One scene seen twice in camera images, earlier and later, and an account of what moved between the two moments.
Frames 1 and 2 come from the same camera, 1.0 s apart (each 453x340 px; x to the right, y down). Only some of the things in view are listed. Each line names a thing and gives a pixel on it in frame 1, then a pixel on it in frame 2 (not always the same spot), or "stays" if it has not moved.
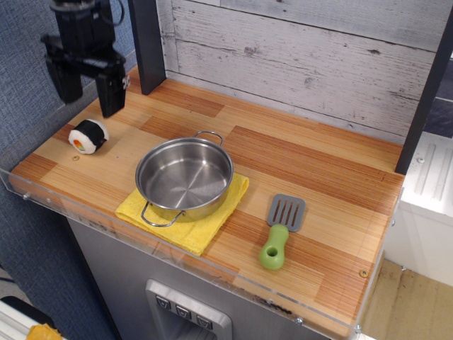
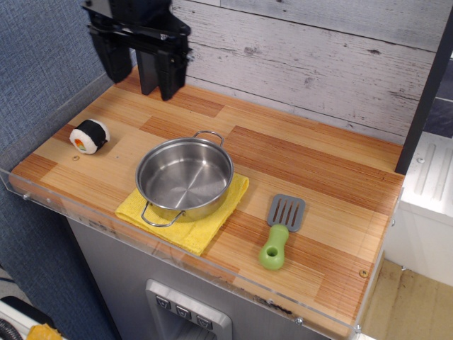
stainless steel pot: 184,176 stays
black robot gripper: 85,42 -> 116,25
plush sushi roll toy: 88,137 stays
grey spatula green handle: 286,213 stays
